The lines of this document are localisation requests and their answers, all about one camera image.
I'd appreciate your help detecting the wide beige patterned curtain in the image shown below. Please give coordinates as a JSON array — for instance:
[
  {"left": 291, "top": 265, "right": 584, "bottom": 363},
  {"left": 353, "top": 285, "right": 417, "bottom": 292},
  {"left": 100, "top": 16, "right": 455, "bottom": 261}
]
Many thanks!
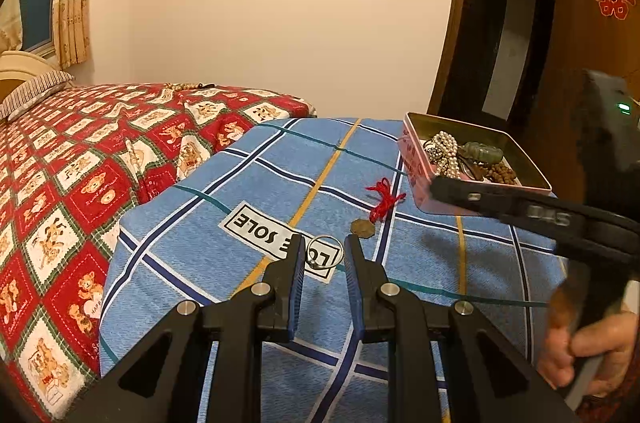
[{"left": 0, "top": 0, "right": 24, "bottom": 52}]

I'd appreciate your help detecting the pink metal tin box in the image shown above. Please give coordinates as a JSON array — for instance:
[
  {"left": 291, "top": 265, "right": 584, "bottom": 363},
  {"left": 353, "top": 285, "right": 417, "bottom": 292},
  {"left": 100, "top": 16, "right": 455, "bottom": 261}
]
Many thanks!
[{"left": 397, "top": 112, "right": 554, "bottom": 217}]

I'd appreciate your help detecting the silver ring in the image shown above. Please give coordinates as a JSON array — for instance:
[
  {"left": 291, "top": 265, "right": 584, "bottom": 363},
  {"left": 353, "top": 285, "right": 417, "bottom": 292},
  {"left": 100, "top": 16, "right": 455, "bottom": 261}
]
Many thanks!
[{"left": 305, "top": 235, "right": 345, "bottom": 268}]

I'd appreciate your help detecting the wooden bead bracelet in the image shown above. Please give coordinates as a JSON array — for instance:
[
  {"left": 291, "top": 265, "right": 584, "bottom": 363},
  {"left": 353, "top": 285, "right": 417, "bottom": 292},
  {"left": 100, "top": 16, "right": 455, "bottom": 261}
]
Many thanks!
[{"left": 487, "top": 160, "right": 524, "bottom": 187}]

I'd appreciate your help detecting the coin pendant with red cord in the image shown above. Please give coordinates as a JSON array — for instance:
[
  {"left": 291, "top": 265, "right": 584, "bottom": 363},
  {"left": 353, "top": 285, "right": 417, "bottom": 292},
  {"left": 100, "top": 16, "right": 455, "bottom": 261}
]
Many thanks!
[{"left": 350, "top": 178, "right": 407, "bottom": 237}]

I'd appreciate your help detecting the light bead string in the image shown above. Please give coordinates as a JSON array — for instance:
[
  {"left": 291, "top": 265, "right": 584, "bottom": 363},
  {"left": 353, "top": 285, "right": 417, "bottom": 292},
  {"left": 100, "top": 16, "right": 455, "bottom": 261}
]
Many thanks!
[{"left": 164, "top": 82, "right": 217, "bottom": 93}]

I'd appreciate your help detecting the person's right hand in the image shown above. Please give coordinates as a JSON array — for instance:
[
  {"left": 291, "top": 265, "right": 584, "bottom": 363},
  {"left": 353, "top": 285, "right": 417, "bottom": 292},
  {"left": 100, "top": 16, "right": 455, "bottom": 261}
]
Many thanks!
[{"left": 537, "top": 309, "right": 640, "bottom": 400}]

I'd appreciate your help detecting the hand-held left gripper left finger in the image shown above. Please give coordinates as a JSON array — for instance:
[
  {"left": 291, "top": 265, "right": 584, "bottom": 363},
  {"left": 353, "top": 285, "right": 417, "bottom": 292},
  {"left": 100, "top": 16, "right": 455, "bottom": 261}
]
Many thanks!
[{"left": 65, "top": 234, "right": 307, "bottom": 423}]

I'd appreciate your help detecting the striped pillow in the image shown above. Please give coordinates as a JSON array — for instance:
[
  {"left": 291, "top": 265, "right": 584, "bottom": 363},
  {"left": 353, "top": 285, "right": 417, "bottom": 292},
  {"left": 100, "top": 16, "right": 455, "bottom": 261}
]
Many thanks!
[{"left": 0, "top": 70, "right": 76, "bottom": 122}]

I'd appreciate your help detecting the brown wooden door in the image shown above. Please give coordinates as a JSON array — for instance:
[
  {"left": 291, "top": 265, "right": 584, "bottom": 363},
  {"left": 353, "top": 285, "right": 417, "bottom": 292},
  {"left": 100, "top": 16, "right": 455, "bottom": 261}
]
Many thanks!
[{"left": 537, "top": 0, "right": 640, "bottom": 224}]

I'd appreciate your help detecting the red bear-print blanket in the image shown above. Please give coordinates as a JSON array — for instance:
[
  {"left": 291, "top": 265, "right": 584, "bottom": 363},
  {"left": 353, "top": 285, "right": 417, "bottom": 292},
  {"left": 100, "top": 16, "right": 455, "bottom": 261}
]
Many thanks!
[{"left": 0, "top": 82, "right": 319, "bottom": 422}]

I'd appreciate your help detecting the blue plaid cloth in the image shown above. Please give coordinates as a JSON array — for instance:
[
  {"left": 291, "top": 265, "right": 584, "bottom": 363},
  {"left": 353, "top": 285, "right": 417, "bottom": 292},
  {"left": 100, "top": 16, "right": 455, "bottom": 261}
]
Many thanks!
[{"left": 99, "top": 117, "right": 568, "bottom": 423}]

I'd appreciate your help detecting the cream wooden headboard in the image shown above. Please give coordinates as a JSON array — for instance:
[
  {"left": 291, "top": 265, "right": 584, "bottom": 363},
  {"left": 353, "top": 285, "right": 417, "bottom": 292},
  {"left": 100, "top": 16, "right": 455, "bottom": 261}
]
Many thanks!
[{"left": 0, "top": 50, "right": 52, "bottom": 104}]

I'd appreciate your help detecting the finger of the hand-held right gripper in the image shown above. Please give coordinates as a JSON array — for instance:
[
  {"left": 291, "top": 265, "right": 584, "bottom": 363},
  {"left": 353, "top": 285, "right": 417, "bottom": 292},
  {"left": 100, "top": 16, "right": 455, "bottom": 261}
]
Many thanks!
[{"left": 429, "top": 176, "right": 617, "bottom": 256}]

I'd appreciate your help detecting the white pearl necklace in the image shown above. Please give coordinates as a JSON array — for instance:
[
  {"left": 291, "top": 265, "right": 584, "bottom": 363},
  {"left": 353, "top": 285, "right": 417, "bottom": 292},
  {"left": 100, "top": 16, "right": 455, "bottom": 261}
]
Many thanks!
[{"left": 423, "top": 130, "right": 464, "bottom": 179}]

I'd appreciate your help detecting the green jade bangle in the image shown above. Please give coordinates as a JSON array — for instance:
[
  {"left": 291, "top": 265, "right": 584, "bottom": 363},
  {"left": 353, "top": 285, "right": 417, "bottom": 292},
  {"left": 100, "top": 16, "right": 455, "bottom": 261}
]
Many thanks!
[{"left": 459, "top": 142, "right": 504, "bottom": 165}]

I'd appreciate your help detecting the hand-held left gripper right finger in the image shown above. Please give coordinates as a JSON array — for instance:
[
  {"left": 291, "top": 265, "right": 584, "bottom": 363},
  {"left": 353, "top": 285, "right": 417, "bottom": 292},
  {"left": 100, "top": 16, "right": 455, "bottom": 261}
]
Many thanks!
[{"left": 344, "top": 234, "right": 581, "bottom": 423}]

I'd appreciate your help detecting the brown wooden door frame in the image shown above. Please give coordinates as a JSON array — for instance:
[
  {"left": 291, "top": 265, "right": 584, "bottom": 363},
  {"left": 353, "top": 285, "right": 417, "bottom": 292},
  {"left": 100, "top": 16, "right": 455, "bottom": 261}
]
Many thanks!
[{"left": 425, "top": 0, "right": 472, "bottom": 120}]

